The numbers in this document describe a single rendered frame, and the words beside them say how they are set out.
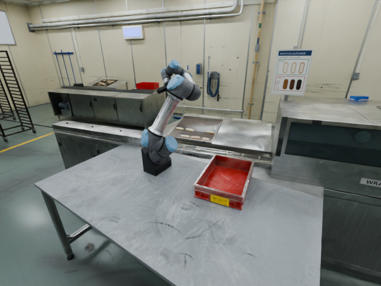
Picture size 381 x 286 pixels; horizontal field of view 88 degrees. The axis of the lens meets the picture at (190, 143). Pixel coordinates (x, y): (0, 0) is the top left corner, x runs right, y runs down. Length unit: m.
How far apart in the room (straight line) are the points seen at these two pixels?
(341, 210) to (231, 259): 1.03
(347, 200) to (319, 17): 4.24
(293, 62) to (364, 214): 1.46
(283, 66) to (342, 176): 1.25
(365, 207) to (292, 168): 0.53
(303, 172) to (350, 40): 4.20
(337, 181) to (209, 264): 1.06
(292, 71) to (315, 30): 3.05
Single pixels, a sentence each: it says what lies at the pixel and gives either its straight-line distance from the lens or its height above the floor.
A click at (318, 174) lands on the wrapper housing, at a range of 1.64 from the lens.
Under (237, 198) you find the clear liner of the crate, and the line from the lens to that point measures 1.23.
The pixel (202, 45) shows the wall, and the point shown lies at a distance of 5.58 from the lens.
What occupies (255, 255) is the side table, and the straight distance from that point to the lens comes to 1.10.
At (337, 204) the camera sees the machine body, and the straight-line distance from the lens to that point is 1.80.
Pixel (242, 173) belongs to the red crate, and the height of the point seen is 0.82.
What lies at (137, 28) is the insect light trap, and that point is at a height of 2.34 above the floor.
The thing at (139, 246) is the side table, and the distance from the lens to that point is 1.12.
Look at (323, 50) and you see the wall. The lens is 5.41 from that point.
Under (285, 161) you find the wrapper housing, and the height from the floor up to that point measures 0.98.
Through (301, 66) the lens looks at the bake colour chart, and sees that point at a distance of 2.40.
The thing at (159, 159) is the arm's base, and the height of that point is 0.96.
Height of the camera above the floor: 1.68
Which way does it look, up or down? 24 degrees down
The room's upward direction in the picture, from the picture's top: straight up
